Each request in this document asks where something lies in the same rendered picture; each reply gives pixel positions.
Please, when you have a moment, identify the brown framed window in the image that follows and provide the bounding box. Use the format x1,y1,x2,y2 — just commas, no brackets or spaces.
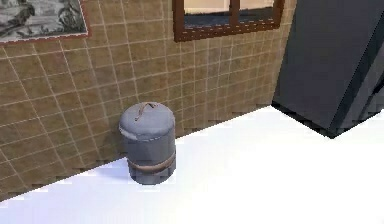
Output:
171,0,286,43

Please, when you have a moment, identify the grey round lidded bin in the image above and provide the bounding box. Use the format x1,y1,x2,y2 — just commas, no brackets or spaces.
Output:
118,101,177,186

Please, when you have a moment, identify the grey framed wall picture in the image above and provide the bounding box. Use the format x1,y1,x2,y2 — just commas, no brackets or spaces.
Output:
0,0,92,46

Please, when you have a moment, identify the dark grey fridge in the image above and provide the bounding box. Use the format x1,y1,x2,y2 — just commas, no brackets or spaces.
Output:
271,0,384,140

